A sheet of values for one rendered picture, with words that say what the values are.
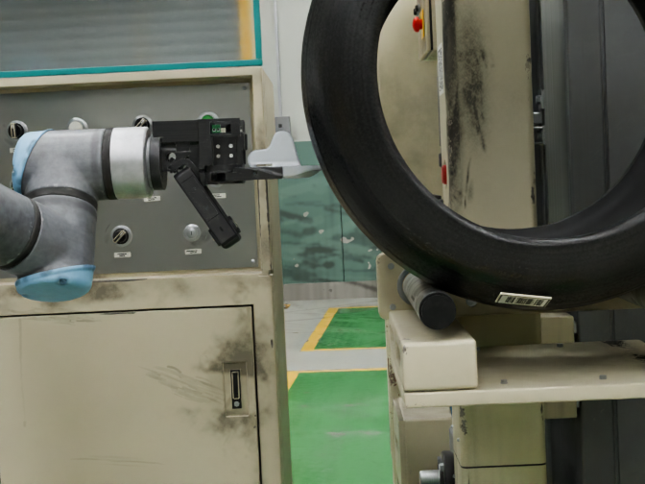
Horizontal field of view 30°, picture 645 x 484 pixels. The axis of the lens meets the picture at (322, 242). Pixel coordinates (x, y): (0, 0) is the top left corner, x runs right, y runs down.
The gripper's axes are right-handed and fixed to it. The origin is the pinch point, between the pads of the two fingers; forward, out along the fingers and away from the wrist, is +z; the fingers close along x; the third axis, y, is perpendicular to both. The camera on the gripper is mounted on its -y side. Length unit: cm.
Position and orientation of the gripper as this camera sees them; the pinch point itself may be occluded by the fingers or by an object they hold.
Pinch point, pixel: (312, 173)
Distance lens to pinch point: 151.9
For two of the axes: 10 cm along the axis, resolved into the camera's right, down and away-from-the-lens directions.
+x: 0.1, -0.6, 10.0
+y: -0.3, -10.0, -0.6
